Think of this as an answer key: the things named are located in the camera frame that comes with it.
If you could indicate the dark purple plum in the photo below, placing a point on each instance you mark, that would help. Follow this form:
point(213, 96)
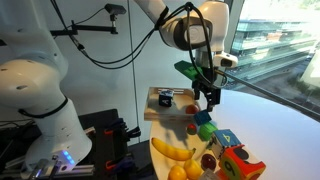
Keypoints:
point(208, 162)

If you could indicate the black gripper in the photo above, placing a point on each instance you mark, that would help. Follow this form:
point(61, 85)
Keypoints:
point(208, 88)

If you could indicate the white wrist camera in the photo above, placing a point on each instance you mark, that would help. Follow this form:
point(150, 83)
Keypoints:
point(226, 61)

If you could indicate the aluminium extrusion rail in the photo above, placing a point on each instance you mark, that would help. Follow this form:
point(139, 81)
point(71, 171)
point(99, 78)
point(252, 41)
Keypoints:
point(80, 170)

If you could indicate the blue black clamp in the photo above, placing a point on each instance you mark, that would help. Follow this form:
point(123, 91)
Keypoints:
point(120, 163)

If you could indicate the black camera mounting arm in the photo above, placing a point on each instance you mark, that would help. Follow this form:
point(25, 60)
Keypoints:
point(93, 28)

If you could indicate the black external camera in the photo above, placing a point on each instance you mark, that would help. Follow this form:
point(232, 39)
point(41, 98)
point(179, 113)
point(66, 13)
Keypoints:
point(115, 9)

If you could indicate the dark window railing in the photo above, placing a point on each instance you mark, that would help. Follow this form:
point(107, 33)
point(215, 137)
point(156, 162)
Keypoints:
point(266, 95)

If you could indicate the blue block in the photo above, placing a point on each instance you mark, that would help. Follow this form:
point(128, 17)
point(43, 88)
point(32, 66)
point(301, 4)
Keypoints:
point(202, 118)

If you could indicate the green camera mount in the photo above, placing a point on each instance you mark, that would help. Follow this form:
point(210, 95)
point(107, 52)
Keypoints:
point(186, 68)

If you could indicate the wooden tray box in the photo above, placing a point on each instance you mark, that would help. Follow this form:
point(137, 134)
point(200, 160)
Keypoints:
point(156, 113)

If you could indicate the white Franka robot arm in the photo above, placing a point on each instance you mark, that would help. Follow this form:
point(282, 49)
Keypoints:
point(33, 83)

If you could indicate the red orange soft cube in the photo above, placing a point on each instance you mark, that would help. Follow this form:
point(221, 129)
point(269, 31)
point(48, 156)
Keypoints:
point(240, 165)

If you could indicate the gray block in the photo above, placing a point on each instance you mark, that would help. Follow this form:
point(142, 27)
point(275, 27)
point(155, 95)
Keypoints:
point(208, 175)

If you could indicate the yellow banana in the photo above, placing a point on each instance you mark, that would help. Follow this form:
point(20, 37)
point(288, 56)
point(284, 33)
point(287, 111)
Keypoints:
point(170, 151)

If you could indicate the orange fruit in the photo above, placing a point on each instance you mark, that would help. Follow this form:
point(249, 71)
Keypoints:
point(192, 109)

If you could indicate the small red fruit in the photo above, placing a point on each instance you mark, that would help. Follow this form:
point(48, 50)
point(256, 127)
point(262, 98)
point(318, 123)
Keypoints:
point(191, 129)

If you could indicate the bright green block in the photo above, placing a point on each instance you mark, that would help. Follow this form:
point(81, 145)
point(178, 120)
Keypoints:
point(207, 131)

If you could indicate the yellow lemon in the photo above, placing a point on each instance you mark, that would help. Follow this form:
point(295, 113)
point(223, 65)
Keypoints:
point(192, 168)

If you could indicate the white black printed toy cube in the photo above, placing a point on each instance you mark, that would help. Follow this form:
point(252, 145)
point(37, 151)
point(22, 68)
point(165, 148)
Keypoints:
point(165, 98)

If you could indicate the blue white number cube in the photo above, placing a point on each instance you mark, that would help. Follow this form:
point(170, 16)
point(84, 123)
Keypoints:
point(226, 138)

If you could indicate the orange-yellow lemon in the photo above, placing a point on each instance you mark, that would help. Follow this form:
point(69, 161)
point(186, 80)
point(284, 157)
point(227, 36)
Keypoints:
point(176, 173)

